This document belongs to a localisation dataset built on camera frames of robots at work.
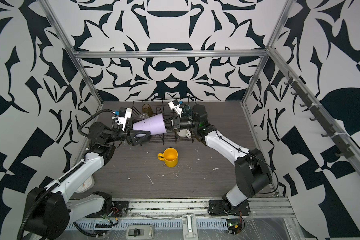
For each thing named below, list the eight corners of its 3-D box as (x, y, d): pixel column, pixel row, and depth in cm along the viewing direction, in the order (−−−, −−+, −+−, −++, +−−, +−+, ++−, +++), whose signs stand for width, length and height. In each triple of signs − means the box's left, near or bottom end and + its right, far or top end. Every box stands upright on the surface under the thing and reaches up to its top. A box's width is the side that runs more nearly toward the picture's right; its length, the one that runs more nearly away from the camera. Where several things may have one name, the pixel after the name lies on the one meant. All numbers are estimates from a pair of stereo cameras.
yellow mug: (159, 160, 92) (157, 153, 84) (167, 151, 96) (166, 143, 88) (172, 170, 88) (172, 163, 80) (180, 159, 92) (180, 152, 85)
